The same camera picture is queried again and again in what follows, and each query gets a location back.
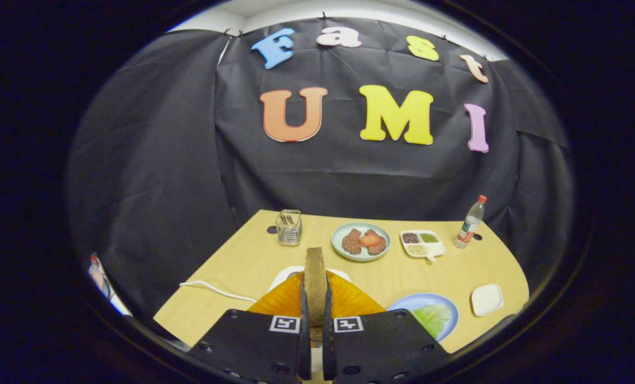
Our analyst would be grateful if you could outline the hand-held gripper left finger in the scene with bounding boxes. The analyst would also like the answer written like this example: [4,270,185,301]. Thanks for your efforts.
[187,272,311,382]

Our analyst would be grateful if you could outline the clear bottle with red cap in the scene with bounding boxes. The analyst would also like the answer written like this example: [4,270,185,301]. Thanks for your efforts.
[454,195,487,249]

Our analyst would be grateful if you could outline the blue round plate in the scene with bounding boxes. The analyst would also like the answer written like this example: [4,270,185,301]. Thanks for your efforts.
[387,293,459,342]

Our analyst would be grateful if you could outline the brown meat patty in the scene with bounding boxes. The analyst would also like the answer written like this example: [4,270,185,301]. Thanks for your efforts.
[342,228,363,254]
[365,229,387,255]

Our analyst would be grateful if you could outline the white toaster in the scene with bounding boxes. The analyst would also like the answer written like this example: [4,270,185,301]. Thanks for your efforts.
[268,266,352,374]

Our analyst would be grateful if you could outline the black backdrop cloth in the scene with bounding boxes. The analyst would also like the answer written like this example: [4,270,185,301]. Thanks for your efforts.
[64,17,576,321]

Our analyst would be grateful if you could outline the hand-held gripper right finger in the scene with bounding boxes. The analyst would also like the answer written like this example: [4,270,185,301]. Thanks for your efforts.
[324,272,450,382]

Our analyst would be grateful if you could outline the blurred white red object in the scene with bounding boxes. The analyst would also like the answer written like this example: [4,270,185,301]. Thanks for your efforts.
[88,253,131,316]

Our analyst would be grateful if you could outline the white square plate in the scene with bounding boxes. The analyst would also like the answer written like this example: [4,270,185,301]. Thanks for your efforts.
[470,283,504,317]

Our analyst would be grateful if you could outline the brown toasted bread slice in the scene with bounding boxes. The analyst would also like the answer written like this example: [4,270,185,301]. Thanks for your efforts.
[304,247,328,342]

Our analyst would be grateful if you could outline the white divided condiment tray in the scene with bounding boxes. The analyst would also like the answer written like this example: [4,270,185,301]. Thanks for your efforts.
[400,229,447,263]

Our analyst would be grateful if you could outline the green lettuce leaf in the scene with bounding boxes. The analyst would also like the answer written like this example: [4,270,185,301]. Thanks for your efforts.
[411,304,452,339]

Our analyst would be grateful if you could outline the metal wire caddy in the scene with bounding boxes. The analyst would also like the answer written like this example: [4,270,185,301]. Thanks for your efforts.
[275,210,302,246]

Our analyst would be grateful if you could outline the white toaster cable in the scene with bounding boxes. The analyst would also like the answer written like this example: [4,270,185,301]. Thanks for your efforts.
[180,280,258,303]

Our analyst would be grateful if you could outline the pale green round plate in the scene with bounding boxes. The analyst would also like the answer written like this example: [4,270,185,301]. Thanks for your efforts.
[331,222,391,262]

